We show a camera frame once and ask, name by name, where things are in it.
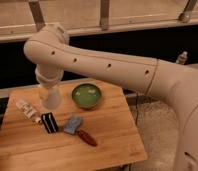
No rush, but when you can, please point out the green bowl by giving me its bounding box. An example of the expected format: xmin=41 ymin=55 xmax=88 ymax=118
xmin=71 ymin=83 xmax=102 ymax=109

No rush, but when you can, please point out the white ceramic cup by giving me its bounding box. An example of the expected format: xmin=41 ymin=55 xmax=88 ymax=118
xmin=41 ymin=86 xmax=62 ymax=110

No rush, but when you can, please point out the black white striped eraser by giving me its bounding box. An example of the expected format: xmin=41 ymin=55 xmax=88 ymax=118
xmin=41 ymin=113 xmax=59 ymax=134

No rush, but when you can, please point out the blue sponge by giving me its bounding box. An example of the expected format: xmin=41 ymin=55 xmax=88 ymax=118
xmin=63 ymin=114 xmax=83 ymax=135

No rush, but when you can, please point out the brown wooden handle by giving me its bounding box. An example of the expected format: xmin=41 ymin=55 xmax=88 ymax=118
xmin=77 ymin=130 xmax=97 ymax=146

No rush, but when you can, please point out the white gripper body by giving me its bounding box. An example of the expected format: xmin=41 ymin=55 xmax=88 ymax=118
xmin=35 ymin=65 xmax=64 ymax=89

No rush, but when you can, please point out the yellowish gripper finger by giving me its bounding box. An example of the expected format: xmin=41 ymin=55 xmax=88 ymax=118
xmin=38 ymin=85 xmax=48 ymax=100

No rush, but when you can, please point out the left metal bracket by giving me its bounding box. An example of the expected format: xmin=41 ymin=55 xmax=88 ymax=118
xmin=28 ymin=0 xmax=45 ymax=31

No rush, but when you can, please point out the middle metal bracket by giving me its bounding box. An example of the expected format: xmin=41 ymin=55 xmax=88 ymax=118
xmin=99 ymin=0 xmax=110 ymax=30

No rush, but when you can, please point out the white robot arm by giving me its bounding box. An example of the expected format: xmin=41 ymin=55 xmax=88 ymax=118
xmin=24 ymin=25 xmax=198 ymax=171

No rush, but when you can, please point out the white plastic bottle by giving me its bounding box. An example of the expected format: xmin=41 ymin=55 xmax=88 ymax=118
xmin=16 ymin=100 xmax=41 ymax=124

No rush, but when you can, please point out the right metal bracket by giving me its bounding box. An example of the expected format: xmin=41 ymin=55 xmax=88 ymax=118
xmin=178 ymin=0 xmax=197 ymax=23

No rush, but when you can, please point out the clear bottle in background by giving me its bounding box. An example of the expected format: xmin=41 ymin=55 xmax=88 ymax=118
xmin=176 ymin=51 xmax=188 ymax=65

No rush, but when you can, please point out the metal bracket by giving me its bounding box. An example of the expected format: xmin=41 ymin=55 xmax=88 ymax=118
xmin=178 ymin=0 xmax=197 ymax=23
xmin=99 ymin=0 xmax=110 ymax=30
xmin=28 ymin=0 xmax=45 ymax=31

